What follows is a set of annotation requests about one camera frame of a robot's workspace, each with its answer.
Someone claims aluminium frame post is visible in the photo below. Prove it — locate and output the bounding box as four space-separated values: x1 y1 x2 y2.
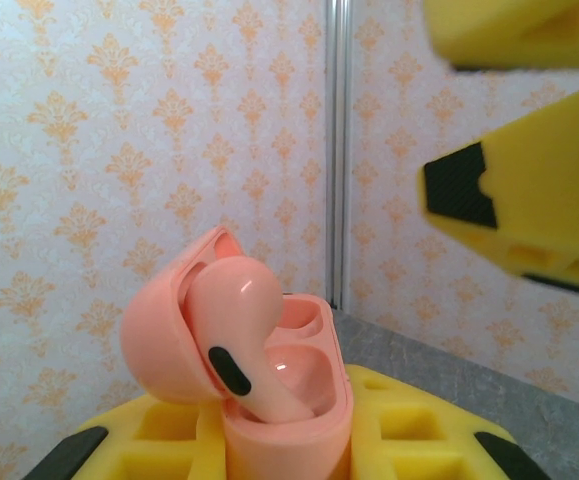
325 0 354 312

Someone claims pink wireless earbud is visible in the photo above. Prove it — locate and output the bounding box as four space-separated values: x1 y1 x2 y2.
184 257 320 424

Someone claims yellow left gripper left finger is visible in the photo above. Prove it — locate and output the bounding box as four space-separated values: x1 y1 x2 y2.
28 394 228 480

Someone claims pink earbud charging case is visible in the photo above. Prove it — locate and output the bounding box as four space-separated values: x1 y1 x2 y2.
120 225 354 480

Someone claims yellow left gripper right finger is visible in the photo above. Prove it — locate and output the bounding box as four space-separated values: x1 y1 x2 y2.
343 363 545 480

